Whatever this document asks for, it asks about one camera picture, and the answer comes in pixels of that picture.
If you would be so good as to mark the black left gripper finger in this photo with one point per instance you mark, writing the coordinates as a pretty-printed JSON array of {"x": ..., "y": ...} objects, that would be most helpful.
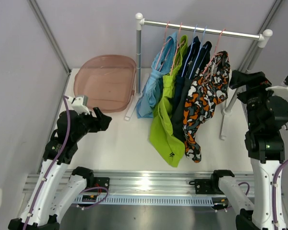
[
  {"x": 104, "y": 122},
  {"x": 98, "y": 113}
]

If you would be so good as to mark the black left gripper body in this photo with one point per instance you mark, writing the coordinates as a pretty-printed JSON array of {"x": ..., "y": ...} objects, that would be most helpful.
[{"x": 88, "y": 124}]

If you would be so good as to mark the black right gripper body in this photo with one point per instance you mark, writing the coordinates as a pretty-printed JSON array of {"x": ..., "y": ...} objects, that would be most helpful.
[{"x": 255, "y": 97}]

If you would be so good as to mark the orange camouflage shorts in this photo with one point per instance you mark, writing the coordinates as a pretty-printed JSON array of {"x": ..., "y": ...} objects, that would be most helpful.
[{"x": 207, "y": 91}]

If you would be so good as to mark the blue hanger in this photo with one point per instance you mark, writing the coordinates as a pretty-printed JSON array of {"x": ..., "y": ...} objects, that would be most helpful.
[
  {"x": 201, "y": 45},
  {"x": 188, "y": 52}
]

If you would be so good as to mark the light blue shorts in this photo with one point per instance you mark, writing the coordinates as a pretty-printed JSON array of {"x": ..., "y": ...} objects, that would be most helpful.
[{"x": 154, "y": 85}]

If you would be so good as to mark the lime green shorts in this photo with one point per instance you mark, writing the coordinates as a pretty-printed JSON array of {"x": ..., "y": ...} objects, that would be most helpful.
[{"x": 161, "y": 134}]

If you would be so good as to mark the dark grey shorts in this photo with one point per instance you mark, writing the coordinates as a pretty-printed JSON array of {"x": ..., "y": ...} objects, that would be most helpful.
[{"x": 177, "y": 116}]

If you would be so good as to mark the navy blue shorts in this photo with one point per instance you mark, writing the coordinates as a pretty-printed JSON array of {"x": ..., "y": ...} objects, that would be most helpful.
[{"x": 179, "y": 81}]

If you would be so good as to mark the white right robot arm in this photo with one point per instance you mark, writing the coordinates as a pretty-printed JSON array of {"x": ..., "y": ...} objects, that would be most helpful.
[{"x": 267, "y": 113}]

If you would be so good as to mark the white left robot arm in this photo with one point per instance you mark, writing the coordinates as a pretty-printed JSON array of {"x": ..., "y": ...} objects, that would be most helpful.
[{"x": 46, "y": 207}]

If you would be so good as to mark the pink translucent plastic basin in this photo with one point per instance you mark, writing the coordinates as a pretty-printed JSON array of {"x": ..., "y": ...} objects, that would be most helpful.
[{"x": 107, "y": 81}]

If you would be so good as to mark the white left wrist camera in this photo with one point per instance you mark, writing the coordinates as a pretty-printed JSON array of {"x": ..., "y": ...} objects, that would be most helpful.
[{"x": 79, "y": 104}]

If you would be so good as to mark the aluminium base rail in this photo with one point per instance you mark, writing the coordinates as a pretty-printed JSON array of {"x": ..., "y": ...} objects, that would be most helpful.
[{"x": 147, "y": 183}]

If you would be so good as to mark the white slotted cable duct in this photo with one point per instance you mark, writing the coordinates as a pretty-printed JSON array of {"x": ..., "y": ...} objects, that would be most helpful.
[{"x": 194, "y": 201}]

